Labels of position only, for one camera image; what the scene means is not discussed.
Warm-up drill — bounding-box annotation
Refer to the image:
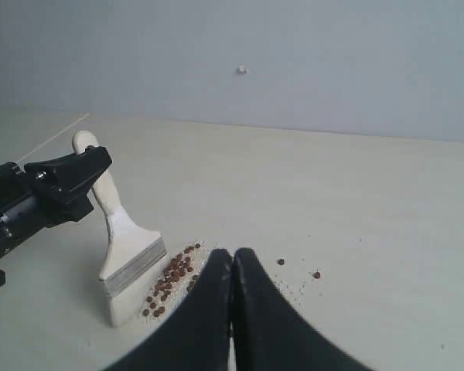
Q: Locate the pile of brown pellets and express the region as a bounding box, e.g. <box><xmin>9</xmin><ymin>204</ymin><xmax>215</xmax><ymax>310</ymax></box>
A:
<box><xmin>141</xmin><ymin>240</ymin><xmax>210</xmax><ymax>321</ymax></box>

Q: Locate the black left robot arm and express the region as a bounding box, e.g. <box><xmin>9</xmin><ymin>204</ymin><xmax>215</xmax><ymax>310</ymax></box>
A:
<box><xmin>0</xmin><ymin>146</ymin><xmax>112</xmax><ymax>287</ymax></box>

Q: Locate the white wooden paint brush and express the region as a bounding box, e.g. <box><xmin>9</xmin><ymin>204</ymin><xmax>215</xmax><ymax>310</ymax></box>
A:
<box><xmin>71</xmin><ymin>130</ymin><xmax>168</xmax><ymax>328</ymax></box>

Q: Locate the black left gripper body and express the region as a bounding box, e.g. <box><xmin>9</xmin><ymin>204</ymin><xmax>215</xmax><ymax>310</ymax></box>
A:
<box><xmin>0</xmin><ymin>145</ymin><xmax>112</xmax><ymax>247</ymax></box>

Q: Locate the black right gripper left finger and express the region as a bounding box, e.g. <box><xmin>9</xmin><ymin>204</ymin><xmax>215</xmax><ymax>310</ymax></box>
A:
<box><xmin>108</xmin><ymin>249</ymin><xmax>232</xmax><ymax>371</ymax></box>

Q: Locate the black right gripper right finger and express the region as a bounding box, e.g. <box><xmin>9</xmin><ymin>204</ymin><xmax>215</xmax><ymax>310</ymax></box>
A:
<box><xmin>231</xmin><ymin>248</ymin><xmax>369</xmax><ymax>370</ymax></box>

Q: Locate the small white wall fixture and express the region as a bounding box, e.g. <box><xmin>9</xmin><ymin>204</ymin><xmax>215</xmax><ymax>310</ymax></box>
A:
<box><xmin>236</xmin><ymin>66</ymin><xmax>248</xmax><ymax>75</ymax></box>

